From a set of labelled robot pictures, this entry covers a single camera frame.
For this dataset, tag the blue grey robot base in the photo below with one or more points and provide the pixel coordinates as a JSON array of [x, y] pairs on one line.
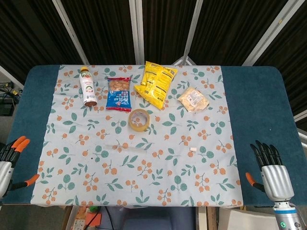
[[148, 219]]

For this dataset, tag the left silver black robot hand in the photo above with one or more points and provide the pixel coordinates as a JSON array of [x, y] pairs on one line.
[[6, 175]]

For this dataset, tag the teal felt table mat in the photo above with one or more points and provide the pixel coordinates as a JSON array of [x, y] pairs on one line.
[[261, 107]]

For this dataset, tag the beige rectangular block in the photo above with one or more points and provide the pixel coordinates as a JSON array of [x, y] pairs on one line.
[[193, 149]]

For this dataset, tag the white drink bottle yellow cap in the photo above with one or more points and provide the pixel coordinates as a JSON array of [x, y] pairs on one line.
[[87, 88]]

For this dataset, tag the yellowish clear tape roll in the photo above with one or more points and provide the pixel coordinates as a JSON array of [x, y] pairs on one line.
[[133, 125]]

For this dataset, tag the yellow snack bag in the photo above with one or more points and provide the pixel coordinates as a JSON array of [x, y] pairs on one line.
[[156, 83]]

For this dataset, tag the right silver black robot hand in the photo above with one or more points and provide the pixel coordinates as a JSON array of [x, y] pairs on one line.
[[277, 182]]

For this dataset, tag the dark folding screen white frames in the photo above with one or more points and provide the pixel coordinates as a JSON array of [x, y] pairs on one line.
[[105, 28]]

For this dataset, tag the blue biscuit snack bag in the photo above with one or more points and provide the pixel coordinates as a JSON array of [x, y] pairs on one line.
[[119, 95]]

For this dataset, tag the clear bag of beige snacks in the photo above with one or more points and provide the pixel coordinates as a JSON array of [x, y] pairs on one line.
[[193, 99]]

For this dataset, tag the cardboard box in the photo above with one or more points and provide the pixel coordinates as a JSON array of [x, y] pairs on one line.
[[75, 219]]

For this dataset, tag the white board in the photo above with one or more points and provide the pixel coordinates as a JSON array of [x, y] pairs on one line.
[[249, 220]]

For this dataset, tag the floral fruit print tablecloth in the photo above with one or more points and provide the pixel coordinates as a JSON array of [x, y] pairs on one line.
[[168, 172]]

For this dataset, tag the orange box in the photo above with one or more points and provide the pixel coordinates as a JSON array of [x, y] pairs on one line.
[[93, 218]]

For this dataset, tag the clear plastic tube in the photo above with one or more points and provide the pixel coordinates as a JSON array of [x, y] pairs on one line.
[[134, 149]]

